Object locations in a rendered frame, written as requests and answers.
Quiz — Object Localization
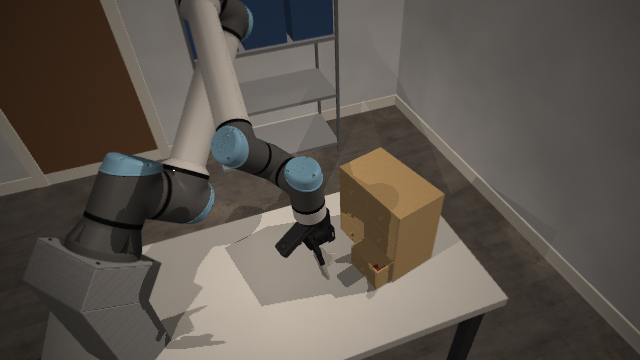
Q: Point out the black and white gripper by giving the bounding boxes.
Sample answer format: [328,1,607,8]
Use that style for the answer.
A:
[299,207,336,280]

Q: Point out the tan wooden chest of drawers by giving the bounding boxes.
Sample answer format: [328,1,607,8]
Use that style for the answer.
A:
[339,147,445,282]

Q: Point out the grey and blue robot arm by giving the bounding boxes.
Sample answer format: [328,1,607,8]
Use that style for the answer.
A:
[64,0,327,263]

